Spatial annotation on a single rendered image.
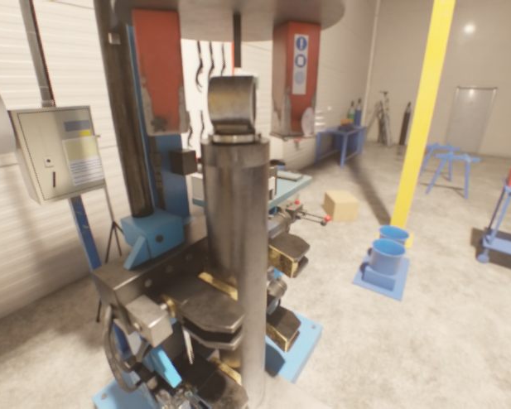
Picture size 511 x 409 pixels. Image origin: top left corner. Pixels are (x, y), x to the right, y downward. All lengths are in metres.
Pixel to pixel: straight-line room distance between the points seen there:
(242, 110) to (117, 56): 0.43
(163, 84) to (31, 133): 0.76
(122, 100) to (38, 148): 0.53
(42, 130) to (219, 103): 0.84
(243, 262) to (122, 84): 0.67
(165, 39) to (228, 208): 0.45
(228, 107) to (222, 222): 0.33
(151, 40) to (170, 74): 0.08
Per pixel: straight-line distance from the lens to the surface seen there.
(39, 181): 1.35
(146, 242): 0.91
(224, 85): 0.72
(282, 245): 1.10
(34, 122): 1.33
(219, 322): 0.79
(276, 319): 1.42
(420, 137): 3.11
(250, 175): 0.71
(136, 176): 0.95
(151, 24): 0.71
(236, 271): 0.85
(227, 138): 0.70
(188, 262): 1.00
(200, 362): 1.29
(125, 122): 0.92
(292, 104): 0.78
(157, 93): 0.69
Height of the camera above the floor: 1.59
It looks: 23 degrees down
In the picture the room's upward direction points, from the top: straight up
